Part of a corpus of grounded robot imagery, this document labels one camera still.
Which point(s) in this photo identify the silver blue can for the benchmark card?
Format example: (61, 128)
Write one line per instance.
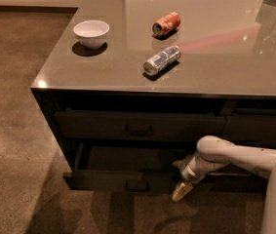
(160, 61)

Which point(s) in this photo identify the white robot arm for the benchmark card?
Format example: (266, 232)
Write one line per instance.
(213, 153)

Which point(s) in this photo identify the white bowl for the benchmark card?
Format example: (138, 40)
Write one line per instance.
(91, 33)

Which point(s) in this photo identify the orange soda can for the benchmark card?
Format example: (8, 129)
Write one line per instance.
(166, 24)

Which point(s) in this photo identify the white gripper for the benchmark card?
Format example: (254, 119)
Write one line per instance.
(187, 173)

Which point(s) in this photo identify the dark drawer cabinet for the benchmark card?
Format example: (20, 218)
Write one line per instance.
(169, 72)

